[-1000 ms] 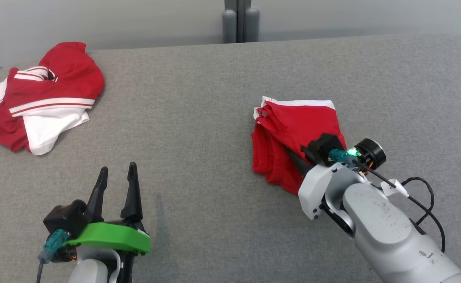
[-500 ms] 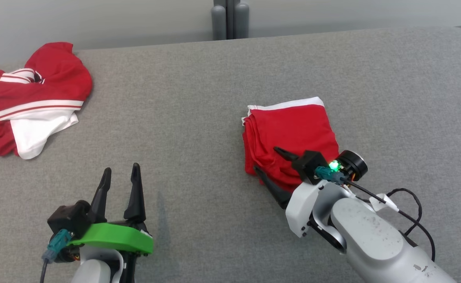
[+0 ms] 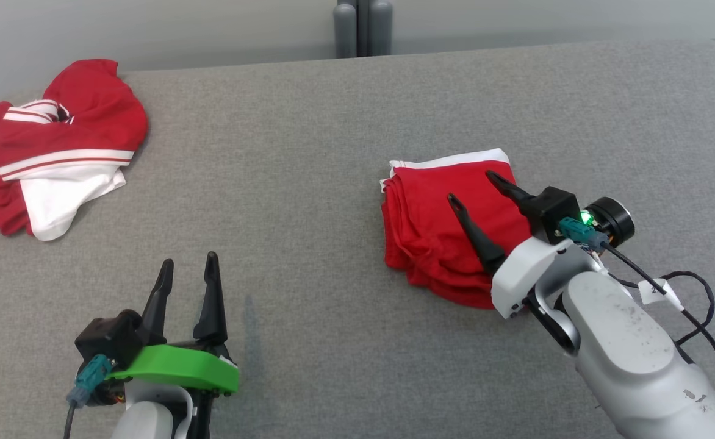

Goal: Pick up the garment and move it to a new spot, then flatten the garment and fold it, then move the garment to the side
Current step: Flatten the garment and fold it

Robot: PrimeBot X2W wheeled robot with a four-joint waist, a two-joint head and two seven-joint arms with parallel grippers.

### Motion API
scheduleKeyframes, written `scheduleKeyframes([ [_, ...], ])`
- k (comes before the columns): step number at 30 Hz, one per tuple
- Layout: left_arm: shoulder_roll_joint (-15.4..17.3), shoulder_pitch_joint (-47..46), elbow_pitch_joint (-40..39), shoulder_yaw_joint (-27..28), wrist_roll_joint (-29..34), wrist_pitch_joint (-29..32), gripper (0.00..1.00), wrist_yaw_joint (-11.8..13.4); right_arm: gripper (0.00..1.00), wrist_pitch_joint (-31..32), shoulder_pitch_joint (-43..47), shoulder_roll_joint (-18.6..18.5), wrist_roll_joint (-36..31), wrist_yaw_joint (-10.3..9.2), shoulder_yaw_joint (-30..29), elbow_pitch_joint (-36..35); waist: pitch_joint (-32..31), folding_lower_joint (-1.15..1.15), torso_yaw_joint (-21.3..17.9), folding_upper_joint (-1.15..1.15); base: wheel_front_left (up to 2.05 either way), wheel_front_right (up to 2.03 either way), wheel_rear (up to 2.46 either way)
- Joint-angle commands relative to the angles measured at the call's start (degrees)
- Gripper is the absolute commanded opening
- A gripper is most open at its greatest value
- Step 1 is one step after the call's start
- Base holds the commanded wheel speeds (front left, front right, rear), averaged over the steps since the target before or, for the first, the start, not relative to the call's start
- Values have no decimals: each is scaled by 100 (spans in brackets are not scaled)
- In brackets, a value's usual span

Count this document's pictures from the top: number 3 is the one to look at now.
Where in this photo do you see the right arm cable teal connector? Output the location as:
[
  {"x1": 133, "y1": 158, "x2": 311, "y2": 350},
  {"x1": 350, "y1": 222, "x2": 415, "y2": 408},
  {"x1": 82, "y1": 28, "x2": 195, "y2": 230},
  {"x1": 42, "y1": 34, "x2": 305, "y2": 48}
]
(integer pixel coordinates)
[{"x1": 557, "y1": 216, "x2": 715, "y2": 396}]

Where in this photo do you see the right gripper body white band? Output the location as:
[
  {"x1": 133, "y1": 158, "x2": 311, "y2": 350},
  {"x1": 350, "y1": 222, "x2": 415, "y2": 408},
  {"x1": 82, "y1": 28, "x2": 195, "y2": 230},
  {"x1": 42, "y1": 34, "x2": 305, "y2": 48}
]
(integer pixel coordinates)
[{"x1": 491, "y1": 196, "x2": 636, "y2": 319}]

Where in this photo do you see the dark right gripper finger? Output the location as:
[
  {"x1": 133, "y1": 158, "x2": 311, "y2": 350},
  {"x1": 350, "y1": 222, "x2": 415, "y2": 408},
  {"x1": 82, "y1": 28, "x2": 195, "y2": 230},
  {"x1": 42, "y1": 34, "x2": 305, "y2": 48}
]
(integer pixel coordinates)
[
  {"x1": 486, "y1": 170, "x2": 539, "y2": 215},
  {"x1": 447, "y1": 193, "x2": 508, "y2": 277}
]

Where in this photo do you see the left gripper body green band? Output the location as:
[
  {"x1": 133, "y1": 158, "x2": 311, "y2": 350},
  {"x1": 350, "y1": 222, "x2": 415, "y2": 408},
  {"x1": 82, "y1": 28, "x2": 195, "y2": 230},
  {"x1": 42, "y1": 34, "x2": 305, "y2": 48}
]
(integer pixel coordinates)
[{"x1": 81, "y1": 340, "x2": 240, "y2": 439}]

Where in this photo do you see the red white jersey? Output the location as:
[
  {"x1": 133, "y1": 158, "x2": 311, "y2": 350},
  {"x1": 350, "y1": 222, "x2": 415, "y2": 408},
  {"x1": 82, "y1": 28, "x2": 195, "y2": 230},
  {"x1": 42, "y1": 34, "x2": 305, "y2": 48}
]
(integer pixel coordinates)
[{"x1": 0, "y1": 59, "x2": 149, "y2": 243}]

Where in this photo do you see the arm cable teal connector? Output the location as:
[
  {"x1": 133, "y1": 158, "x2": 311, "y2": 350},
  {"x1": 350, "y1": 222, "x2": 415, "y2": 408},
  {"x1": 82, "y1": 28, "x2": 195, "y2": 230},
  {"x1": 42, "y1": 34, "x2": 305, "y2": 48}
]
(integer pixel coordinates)
[
  {"x1": 557, "y1": 216, "x2": 715, "y2": 396},
  {"x1": 63, "y1": 355, "x2": 115, "y2": 439}
]

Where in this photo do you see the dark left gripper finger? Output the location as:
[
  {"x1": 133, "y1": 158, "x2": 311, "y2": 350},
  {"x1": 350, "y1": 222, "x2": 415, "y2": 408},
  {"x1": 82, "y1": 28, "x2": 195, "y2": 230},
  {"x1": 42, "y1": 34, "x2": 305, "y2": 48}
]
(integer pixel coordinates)
[
  {"x1": 193, "y1": 251, "x2": 229, "y2": 344},
  {"x1": 140, "y1": 259, "x2": 174, "y2": 346}
]

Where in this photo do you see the grey fabric sofa seat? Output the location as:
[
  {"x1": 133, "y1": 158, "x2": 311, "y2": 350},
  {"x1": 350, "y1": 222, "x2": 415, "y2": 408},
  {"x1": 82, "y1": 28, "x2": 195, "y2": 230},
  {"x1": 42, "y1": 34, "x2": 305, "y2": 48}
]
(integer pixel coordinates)
[{"x1": 0, "y1": 40, "x2": 715, "y2": 439}]

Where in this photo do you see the grey partition post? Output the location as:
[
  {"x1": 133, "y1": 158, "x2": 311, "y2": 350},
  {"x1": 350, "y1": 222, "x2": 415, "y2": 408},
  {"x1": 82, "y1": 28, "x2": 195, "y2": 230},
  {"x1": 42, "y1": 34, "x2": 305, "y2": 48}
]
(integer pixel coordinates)
[
  {"x1": 333, "y1": 0, "x2": 363, "y2": 59},
  {"x1": 362, "y1": 0, "x2": 393, "y2": 57}
]

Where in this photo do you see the left arm cable teal connector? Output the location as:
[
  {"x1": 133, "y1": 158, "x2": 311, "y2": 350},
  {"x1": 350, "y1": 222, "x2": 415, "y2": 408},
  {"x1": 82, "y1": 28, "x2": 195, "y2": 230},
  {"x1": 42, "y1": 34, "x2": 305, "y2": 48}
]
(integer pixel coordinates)
[{"x1": 63, "y1": 355, "x2": 115, "y2": 439}]

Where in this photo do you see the white cable label tag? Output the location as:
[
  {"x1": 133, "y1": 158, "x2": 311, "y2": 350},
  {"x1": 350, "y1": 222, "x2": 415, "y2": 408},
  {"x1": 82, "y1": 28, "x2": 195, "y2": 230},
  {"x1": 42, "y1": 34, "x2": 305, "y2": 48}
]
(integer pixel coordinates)
[{"x1": 638, "y1": 277, "x2": 685, "y2": 312}]

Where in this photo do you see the red shorts white trim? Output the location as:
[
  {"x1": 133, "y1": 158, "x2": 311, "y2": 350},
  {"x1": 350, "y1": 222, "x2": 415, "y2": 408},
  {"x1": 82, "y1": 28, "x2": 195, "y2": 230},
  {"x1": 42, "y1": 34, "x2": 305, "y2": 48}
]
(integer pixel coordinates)
[{"x1": 380, "y1": 148, "x2": 533, "y2": 310}]

